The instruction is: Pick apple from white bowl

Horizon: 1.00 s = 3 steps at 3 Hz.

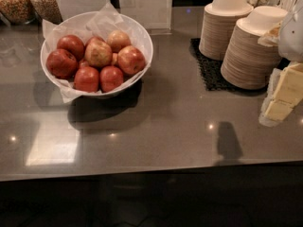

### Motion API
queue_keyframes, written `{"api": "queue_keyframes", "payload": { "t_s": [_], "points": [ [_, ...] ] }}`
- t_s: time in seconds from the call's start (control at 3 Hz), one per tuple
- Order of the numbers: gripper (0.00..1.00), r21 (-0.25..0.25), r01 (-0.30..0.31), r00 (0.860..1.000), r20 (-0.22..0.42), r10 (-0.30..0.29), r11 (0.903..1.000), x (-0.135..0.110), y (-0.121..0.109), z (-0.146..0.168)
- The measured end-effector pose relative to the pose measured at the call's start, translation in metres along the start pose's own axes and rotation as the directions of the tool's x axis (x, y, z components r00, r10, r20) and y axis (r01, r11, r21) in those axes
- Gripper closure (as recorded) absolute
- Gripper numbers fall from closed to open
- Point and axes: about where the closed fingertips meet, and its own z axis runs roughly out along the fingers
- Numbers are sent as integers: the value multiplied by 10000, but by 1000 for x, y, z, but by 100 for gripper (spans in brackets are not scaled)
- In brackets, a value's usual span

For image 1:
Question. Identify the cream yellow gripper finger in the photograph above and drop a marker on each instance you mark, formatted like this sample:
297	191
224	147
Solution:
284	93

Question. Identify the yellowish red apple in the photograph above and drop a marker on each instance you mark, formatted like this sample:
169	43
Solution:
98	53

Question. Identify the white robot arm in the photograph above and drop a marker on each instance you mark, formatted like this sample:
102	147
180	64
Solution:
290	37

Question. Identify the red right apple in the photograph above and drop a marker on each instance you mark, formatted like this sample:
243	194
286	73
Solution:
131	60

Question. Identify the small partly hidden apple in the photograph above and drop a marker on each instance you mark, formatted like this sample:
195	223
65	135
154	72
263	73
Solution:
114	61

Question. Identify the red front-right apple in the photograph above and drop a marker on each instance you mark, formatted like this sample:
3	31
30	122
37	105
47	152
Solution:
111	77

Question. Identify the pale back apple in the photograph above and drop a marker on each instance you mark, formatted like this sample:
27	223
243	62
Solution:
118	39

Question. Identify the red front-left apple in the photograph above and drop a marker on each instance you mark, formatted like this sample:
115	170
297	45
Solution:
87	79

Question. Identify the low hidden red apple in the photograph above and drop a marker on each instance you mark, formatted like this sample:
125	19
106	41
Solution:
83	63

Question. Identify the dark red back-left apple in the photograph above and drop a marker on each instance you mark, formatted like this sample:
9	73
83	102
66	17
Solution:
73	44

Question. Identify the dark red left apple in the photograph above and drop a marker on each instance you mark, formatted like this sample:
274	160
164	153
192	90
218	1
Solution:
61	64

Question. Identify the front stack paper bowls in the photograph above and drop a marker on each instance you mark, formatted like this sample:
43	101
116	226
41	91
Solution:
248	64

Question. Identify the stack paper bowls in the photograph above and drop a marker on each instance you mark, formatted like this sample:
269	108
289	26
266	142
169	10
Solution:
248	64
220	17

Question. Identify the black rubber mat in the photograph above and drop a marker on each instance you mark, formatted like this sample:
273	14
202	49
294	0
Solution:
210	71

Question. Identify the back stack paper bowls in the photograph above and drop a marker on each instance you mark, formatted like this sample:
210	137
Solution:
220	17

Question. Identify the clear acrylic sign holder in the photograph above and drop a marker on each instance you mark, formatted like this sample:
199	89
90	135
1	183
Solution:
154	15

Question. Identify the right cereal glass jar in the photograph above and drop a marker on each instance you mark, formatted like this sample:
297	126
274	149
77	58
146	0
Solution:
47	10

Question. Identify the cereal glass jar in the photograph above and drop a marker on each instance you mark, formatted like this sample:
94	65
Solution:
17	11
47	10

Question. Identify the left cereal glass jar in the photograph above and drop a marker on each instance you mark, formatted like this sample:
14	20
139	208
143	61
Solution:
17	11

